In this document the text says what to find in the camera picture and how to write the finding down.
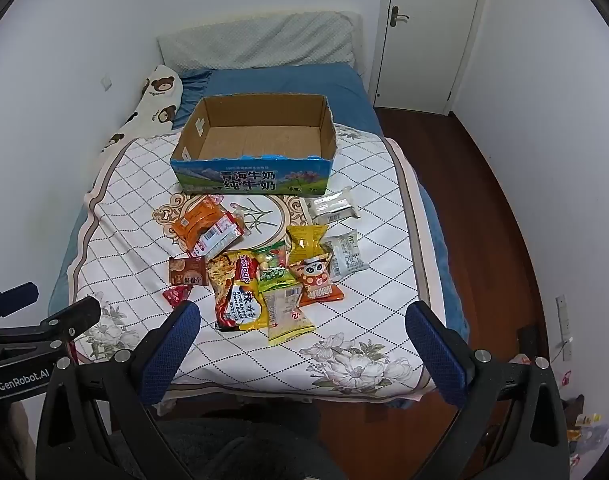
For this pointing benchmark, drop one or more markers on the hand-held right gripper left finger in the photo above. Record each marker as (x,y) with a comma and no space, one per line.
(177,340)

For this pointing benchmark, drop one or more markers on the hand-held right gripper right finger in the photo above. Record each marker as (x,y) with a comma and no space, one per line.
(434,350)

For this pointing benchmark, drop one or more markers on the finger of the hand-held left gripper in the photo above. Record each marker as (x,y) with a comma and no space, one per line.
(74,315)
(14,297)

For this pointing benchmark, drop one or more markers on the orange snack packet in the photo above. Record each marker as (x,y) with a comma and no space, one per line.
(194,220)

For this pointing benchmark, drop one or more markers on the grey white snack packet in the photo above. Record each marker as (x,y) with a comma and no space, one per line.
(344,255)

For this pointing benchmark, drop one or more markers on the cardboard box blue print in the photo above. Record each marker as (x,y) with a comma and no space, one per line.
(244,182)

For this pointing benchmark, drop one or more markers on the small red snack packet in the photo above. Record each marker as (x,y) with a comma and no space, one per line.
(177,294)

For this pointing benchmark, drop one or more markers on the small brown snack packet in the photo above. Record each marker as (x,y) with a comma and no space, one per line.
(187,270)

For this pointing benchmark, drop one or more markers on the red yellow noodle packet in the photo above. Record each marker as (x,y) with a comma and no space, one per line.
(234,290)

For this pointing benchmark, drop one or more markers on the beige packet with yellow edges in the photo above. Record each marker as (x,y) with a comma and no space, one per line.
(287,315)

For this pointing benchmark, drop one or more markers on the red and white snack packet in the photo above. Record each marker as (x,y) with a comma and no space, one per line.
(219,235)

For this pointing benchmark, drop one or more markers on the dark grey fleece clothing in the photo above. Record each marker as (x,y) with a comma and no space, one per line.
(234,442)

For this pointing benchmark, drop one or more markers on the green snack packet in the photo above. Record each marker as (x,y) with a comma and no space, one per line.
(273,267)

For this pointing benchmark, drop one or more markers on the white floral printed blanket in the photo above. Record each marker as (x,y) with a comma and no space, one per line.
(134,210)

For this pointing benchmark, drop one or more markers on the white power strip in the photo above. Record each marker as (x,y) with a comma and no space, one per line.
(564,327)

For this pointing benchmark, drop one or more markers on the orange panda print packet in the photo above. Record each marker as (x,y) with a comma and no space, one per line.
(317,280)

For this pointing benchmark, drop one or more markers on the yellow snack packet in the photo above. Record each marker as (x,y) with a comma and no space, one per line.
(307,245)

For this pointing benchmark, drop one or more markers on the cream bread packet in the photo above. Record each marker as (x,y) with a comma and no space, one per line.
(329,207)

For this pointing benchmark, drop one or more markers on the bear print pillow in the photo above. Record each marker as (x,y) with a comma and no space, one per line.
(154,100)

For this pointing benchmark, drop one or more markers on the blue bed sheet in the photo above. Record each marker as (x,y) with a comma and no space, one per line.
(304,85)

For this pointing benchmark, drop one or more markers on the grey green pillow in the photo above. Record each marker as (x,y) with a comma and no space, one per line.
(264,40)

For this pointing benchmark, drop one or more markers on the white door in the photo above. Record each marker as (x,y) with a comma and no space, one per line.
(424,35)

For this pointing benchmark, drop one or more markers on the white wall outlet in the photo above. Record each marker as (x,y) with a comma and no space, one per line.
(106,83)

